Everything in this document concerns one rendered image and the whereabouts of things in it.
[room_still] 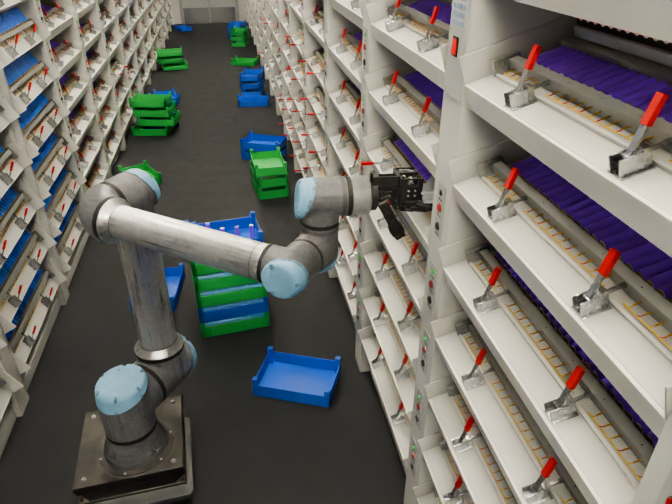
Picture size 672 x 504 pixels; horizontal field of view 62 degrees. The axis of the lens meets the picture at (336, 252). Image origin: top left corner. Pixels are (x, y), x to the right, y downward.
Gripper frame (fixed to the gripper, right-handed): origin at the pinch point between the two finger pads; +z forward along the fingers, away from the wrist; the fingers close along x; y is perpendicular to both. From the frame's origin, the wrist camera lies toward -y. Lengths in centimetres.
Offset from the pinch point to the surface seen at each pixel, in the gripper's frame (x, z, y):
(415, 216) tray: 3.8, -6.8, -6.0
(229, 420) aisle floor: 35, -57, -101
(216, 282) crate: 85, -59, -74
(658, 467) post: -81, -9, 7
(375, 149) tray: 50, -5, -6
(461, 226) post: -19.4, -5.4, 3.2
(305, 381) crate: 49, -27, -100
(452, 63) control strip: -14.0, -10.0, 34.2
